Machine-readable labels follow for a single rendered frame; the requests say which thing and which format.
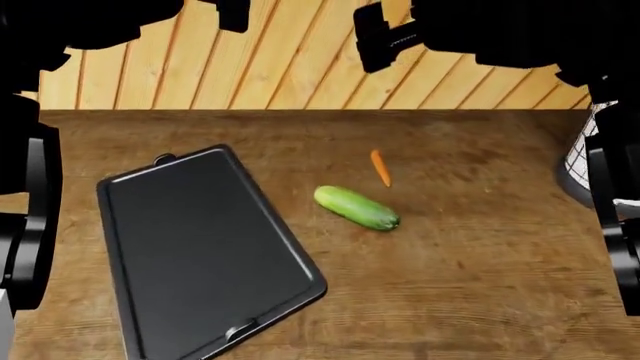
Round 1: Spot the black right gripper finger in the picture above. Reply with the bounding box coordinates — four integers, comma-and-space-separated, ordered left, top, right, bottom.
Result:
354, 36, 424, 75
352, 2, 418, 43

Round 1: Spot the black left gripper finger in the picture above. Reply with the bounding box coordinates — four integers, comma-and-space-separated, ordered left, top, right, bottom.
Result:
217, 0, 251, 35

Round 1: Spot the white bowl with grid pattern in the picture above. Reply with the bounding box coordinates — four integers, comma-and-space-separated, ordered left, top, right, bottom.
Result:
556, 99, 619, 210

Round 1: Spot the black rectangular tray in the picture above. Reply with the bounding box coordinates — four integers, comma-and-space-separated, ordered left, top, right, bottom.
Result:
96, 143, 329, 360

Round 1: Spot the small orange carrot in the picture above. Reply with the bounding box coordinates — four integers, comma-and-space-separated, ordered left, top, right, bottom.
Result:
370, 148, 392, 189

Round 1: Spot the green cucumber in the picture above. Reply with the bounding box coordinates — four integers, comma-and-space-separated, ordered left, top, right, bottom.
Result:
313, 184, 402, 233

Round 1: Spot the white robot torso panel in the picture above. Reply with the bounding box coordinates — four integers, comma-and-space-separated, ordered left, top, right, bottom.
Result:
0, 287, 15, 360

